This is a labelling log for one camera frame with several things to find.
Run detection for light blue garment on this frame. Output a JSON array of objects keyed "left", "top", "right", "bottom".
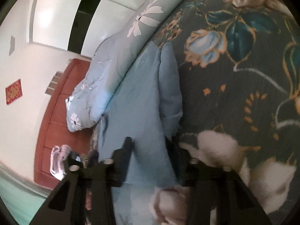
[{"left": 98, "top": 43, "right": 183, "bottom": 224}]

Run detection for silver crumpled bag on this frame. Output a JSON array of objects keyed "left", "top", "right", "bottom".
[{"left": 49, "top": 145, "right": 72, "bottom": 181}]

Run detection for red wall decoration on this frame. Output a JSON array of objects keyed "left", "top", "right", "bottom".
[{"left": 6, "top": 79, "right": 22, "bottom": 105}]

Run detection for light blue daisy quilt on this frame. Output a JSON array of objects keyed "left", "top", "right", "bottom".
[{"left": 65, "top": 0, "right": 182, "bottom": 132}]

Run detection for white wardrobe with black stripe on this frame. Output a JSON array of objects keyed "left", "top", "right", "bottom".
[{"left": 31, "top": 0, "right": 145, "bottom": 57}]

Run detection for dark floral bed blanket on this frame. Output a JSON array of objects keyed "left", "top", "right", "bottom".
[{"left": 151, "top": 0, "right": 299, "bottom": 224}]

